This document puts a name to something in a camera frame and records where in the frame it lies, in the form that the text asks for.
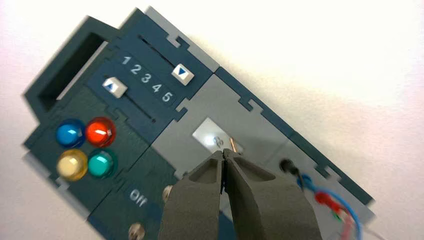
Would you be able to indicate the red round push button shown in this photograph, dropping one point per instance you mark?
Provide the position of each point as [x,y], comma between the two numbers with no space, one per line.
[100,132]

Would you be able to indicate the dark teal grey control box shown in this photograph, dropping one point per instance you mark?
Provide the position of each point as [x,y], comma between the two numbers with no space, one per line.
[232,99]

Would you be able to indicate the blue round push button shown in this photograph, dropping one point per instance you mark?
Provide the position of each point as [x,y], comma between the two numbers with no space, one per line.
[69,134]

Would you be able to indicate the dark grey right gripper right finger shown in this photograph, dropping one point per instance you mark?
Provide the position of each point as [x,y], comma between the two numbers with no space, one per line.
[261,205]

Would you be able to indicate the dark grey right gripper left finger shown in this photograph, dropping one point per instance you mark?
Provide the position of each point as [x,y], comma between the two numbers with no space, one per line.
[195,205]

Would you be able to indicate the yellow round push button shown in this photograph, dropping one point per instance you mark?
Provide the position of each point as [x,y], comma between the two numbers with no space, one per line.
[71,165]

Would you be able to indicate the white slider knob blue triangle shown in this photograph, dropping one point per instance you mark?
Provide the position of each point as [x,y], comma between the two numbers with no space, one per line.
[114,87]
[182,73]

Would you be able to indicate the green round push button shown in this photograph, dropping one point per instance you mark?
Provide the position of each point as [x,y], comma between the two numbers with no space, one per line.
[102,164]

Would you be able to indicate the metal toggle switch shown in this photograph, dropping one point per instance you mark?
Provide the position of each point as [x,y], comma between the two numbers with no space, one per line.
[136,232]
[166,193]

